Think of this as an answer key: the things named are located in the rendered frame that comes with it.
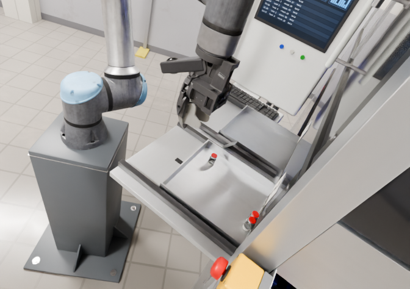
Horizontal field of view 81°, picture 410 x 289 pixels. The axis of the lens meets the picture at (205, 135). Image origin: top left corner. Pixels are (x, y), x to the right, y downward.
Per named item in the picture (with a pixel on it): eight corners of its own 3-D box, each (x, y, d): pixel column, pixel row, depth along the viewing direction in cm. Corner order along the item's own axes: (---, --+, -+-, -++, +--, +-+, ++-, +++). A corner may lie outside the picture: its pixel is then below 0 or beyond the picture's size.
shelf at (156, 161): (310, 149, 108) (313, 146, 107) (250, 291, 57) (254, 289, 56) (222, 96, 120) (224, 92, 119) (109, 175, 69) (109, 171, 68)
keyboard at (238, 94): (278, 114, 133) (280, 111, 131) (269, 125, 123) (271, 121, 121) (220, 79, 144) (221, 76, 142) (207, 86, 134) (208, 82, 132)
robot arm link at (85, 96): (57, 105, 79) (52, 69, 71) (99, 99, 88) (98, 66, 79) (69, 128, 74) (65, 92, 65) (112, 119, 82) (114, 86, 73)
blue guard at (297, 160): (344, 54, 194) (360, 32, 182) (255, 231, 54) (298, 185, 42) (343, 54, 194) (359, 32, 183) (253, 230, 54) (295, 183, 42)
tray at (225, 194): (289, 202, 79) (294, 196, 76) (262, 270, 60) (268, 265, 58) (205, 146, 87) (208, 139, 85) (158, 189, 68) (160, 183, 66)
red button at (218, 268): (230, 271, 48) (238, 264, 46) (221, 289, 45) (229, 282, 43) (215, 258, 49) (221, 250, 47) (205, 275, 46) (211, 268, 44)
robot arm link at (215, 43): (193, 19, 41) (216, 15, 47) (187, 45, 44) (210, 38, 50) (230, 39, 39) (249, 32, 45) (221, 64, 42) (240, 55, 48)
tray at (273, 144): (310, 151, 103) (315, 146, 101) (295, 188, 84) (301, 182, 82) (244, 110, 112) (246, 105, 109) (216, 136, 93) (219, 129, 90)
